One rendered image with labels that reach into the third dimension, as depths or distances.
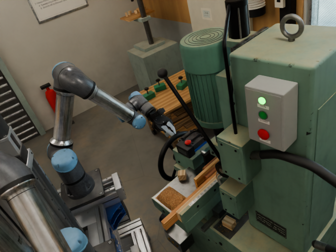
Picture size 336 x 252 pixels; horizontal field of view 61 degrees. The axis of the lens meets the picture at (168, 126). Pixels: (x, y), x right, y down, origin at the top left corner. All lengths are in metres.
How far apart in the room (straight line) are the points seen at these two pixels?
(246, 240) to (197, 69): 0.67
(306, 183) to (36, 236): 0.71
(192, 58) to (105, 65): 3.27
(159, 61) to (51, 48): 1.35
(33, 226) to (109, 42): 3.46
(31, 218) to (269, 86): 0.66
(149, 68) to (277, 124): 2.73
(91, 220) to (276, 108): 1.14
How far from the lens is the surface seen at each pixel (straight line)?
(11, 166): 0.85
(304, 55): 0.71
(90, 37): 4.00
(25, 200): 0.84
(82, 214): 1.61
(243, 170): 0.85
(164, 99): 2.69
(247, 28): 0.85
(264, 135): 0.72
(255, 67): 0.73
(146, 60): 3.30
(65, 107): 1.49
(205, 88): 0.95
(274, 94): 0.65
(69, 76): 1.35
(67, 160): 1.45
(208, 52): 0.89
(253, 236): 1.21
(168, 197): 1.21
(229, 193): 0.97
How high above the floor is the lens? 1.82
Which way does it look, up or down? 34 degrees down
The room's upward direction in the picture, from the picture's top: 16 degrees counter-clockwise
